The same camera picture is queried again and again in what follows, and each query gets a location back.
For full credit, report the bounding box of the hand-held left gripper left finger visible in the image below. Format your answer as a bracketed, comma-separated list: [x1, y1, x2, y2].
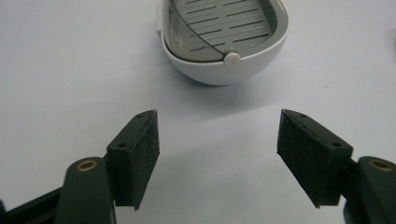
[106, 108, 161, 211]

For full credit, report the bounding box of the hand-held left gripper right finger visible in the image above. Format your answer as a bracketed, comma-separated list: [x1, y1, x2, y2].
[276, 108, 355, 209]

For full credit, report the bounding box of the grey slotted strainer insert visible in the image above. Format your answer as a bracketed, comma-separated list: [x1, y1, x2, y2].
[162, 0, 285, 63]

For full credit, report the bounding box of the white drain bowl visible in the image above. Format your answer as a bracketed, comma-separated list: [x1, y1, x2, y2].
[155, 0, 290, 87]

